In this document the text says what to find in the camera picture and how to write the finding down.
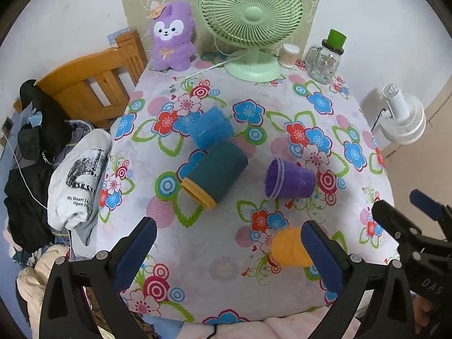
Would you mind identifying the white power cable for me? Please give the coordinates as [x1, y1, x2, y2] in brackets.
[169, 50, 248, 89]

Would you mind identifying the glass mug with green lid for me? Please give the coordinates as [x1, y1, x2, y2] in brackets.
[304, 29, 347, 85]

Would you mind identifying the cotton swab container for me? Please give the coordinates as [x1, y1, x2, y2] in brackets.
[279, 43, 301, 68]

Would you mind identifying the cream padded cloth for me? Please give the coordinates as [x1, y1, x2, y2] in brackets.
[16, 244, 71, 329]

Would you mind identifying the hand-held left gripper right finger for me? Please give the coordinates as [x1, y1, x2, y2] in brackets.
[301, 220, 415, 339]

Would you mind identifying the purple plastic cup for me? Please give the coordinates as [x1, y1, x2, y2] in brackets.
[265, 158, 316, 200]

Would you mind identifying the floral tablecloth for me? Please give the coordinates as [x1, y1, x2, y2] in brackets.
[97, 51, 398, 325]

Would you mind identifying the white printed t-shirt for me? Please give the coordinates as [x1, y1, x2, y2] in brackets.
[47, 129, 114, 230]

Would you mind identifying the black jacket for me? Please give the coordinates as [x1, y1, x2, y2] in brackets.
[4, 79, 71, 253]

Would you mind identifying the light wooden cabinet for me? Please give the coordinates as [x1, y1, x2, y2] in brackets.
[379, 76, 452, 220]

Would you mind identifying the white circulator fan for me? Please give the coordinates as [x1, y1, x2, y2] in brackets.
[379, 84, 427, 145]

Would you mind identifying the person's right hand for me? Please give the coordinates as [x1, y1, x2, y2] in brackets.
[412, 296, 432, 338]

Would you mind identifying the purple plush toy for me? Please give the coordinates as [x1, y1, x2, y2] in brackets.
[150, 2, 196, 72]

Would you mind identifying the thin white cable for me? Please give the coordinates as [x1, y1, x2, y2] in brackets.
[6, 136, 49, 210]

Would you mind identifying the orange plastic cup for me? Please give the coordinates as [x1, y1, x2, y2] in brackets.
[270, 228, 314, 267]

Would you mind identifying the dark teal cup yellow rim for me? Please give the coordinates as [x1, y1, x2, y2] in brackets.
[181, 140, 249, 210]

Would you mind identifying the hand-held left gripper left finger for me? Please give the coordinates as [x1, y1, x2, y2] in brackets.
[40, 216, 158, 339]

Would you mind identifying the wooden chair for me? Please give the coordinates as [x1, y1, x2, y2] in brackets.
[14, 30, 149, 129]

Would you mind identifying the pink blanket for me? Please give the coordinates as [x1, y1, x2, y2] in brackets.
[141, 302, 357, 339]

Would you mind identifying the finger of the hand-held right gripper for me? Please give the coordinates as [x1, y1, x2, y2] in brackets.
[410, 190, 452, 227]
[371, 201, 424, 247]

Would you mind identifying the green desk fan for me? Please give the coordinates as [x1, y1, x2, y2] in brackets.
[198, 0, 306, 82]

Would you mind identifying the blue plastic cup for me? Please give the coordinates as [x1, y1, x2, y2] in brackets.
[186, 107, 234, 150]

